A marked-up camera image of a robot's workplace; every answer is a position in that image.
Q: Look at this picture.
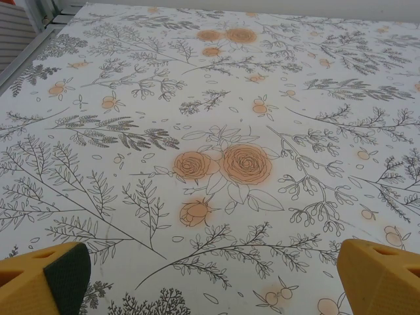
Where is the floral patterned table mat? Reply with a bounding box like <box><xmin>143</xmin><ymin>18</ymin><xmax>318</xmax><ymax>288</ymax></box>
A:
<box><xmin>0</xmin><ymin>1</ymin><xmax>420</xmax><ymax>315</ymax></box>

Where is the aluminium frame profile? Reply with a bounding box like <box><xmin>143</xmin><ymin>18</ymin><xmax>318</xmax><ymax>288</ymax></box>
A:
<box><xmin>0</xmin><ymin>3</ymin><xmax>79</xmax><ymax>88</ymax></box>

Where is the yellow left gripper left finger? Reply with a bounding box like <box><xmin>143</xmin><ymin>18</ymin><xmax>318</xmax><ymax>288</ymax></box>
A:
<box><xmin>0</xmin><ymin>241</ymin><xmax>91</xmax><ymax>315</ymax></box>

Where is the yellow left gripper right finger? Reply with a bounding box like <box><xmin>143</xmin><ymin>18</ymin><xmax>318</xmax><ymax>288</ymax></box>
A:
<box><xmin>337</xmin><ymin>238</ymin><xmax>420</xmax><ymax>315</ymax></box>

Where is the grey ribbed panel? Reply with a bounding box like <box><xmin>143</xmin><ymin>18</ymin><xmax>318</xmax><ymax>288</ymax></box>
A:
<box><xmin>0</xmin><ymin>0</ymin><xmax>37</xmax><ymax>72</ymax></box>

